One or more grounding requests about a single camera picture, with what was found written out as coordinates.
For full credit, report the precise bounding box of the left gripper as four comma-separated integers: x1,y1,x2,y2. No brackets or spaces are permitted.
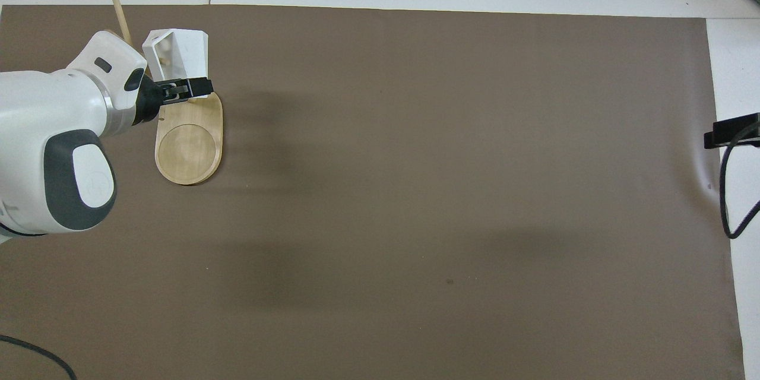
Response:
131,73,175,127

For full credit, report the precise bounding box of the white angular cup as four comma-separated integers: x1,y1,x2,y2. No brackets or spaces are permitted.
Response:
141,28,210,99

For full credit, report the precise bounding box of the wooden cup rack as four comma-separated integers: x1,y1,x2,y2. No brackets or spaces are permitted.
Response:
112,0,224,186

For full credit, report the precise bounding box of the black stand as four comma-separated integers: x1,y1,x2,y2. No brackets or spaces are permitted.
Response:
704,112,760,150

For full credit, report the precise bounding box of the black cable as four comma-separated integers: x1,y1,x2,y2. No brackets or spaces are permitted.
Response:
719,123,760,240
0,334,78,380

